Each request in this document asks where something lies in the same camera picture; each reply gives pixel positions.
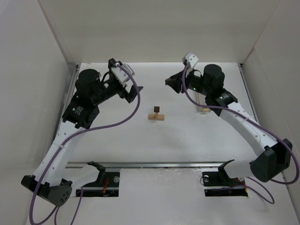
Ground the clear plastic box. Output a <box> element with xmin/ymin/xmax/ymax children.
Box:
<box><xmin>195</xmin><ymin>92</ymin><xmax>211</xmax><ymax>112</ymax></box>

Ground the dark brown wood cube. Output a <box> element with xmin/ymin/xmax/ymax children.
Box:
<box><xmin>154</xmin><ymin>106</ymin><xmax>160</xmax><ymax>113</ymax></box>

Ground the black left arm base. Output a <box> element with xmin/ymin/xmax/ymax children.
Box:
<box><xmin>72</xmin><ymin>161</ymin><xmax>120</xmax><ymax>197</ymax></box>

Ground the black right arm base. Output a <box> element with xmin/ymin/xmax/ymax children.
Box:
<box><xmin>201</xmin><ymin>160</ymin><xmax>248</xmax><ymax>197</ymax></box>

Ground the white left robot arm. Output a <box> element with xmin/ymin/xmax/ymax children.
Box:
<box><xmin>21</xmin><ymin>59</ymin><xmax>142</xmax><ymax>207</ymax></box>

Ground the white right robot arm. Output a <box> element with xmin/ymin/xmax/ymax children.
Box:
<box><xmin>165</xmin><ymin>64</ymin><xmax>300</xmax><ymax>184</ymax></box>

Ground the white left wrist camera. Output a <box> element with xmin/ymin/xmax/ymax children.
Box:
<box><xmin>111</xmin><ymin>63</ymin><xmax>135</xmax><ymax>87</ymax></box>

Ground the aluminium table edge rail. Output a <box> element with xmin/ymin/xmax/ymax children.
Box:
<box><xmin>48</xmin><ymin>64</ymin><xmax>81</xmax><ymax>148</ymax></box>

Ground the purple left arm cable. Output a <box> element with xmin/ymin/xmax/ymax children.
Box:
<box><xmin>29</xmin><ymin>64</ymin><xmax>143</xmax><ymax>225</ymax></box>

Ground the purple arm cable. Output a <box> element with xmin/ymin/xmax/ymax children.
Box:
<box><xmin>29</xmin><ymin>64</ymin><xmax>143</xmax><ymax>225</ymax></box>
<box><xmin>181</xmin><ymin>64</ymin><xmax>300</xmax><ymax>204</ymax></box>

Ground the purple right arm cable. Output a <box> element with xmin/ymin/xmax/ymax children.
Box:
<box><xmin>181</xmin><ymin>64</ymin><xmax>300</xmax><ymax>204</ymax></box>

